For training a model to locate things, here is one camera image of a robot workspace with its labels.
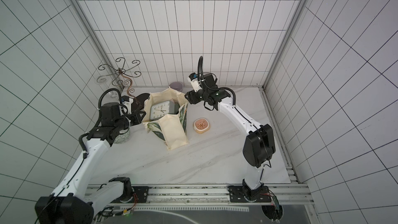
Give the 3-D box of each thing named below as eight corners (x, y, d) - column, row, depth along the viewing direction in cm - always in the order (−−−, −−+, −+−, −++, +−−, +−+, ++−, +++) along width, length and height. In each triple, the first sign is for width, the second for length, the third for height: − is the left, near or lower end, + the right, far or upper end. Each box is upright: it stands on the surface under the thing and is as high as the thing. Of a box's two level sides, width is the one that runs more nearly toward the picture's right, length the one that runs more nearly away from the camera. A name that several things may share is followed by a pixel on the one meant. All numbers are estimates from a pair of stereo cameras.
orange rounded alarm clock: (193, 133, 96) (193, 131, 93) (193, 120, 102) (193, 117, 100) (209, 133, 96) (209, 131, 93) (209, 120, 102) (209, 117, 100)
